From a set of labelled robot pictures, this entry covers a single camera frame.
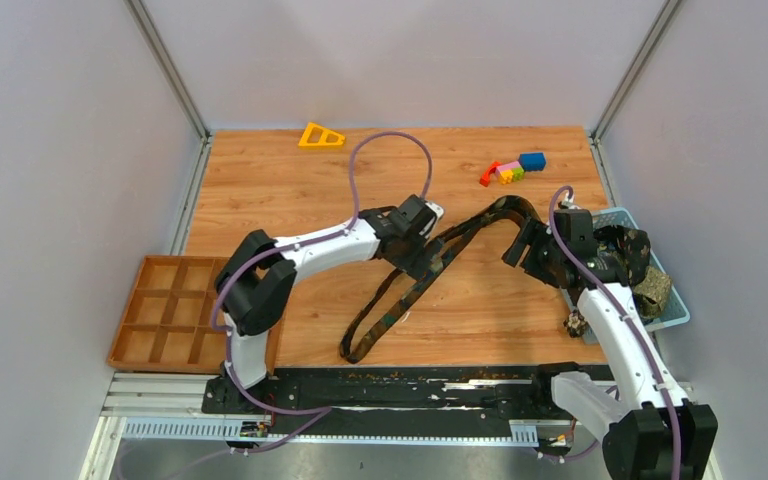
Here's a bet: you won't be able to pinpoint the blue green brown tie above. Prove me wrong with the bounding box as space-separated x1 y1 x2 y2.
338 195 548 364

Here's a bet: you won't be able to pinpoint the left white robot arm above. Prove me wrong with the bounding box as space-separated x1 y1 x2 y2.
213 196 444 413

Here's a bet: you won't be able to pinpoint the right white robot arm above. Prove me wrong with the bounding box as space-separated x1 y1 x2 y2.
503 209 718 479

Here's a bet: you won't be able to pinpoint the colourful toy brick assembly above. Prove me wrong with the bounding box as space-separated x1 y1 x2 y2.
478 152 547 187

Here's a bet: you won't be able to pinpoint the floral tie end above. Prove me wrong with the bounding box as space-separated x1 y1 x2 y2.
562 309 590 338

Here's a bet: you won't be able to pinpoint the dark floral tie in basket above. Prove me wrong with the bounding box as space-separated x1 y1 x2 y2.
594 225 651 287

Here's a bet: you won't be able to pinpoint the olive patterned rolled tie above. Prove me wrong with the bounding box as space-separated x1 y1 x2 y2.
632 266 673 323

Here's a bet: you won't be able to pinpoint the yellow triangular plastic block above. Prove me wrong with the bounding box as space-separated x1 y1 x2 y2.
297 122 346 150

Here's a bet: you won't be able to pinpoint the wooden compartment tray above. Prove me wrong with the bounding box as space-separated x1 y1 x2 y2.
106 254 286 376

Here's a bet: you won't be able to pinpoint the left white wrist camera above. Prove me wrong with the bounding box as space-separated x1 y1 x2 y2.
419 200 445 240

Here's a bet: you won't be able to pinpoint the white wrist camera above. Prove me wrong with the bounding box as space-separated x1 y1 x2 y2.
419 200 445 240
555 188 579 209

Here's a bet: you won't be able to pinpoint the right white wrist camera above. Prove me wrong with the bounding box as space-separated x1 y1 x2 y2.
555 188 579 209

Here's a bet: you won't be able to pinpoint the aluminium frame rails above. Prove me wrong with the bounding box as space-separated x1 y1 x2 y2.
85 370 710 465

